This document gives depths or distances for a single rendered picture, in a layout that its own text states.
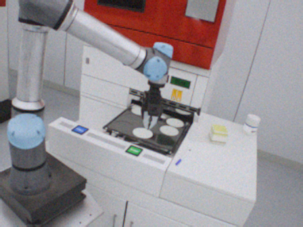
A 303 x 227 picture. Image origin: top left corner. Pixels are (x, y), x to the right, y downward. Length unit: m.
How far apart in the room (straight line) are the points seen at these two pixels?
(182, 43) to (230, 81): 1.65
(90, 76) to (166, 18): 0.65
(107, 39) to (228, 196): 0.67
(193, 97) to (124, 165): 0.65
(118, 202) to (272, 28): 2.31
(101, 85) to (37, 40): 0.92
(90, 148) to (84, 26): 0.54
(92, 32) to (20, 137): 0.37
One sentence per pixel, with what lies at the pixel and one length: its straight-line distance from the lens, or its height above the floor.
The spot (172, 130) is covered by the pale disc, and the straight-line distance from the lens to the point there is 1.37.
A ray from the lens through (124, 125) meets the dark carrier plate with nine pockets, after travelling 1.33.
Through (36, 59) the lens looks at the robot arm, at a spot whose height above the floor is 1.31.
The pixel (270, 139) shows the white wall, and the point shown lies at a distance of 3.21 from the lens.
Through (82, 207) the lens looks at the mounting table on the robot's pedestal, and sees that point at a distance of 0.99.
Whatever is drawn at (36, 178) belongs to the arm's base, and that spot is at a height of 0.97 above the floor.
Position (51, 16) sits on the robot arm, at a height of 1.46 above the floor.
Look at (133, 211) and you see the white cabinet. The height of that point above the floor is 0.68.
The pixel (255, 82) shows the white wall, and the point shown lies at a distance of 2.97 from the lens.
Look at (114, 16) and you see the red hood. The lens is 1.53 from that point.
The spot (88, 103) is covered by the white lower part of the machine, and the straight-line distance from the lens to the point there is 1.81.
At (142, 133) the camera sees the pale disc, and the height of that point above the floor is 0.90.
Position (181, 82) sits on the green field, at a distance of 1.48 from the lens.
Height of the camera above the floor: 1.55
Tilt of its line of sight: 26 degrees down
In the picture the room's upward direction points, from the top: 11 degrees clockwise
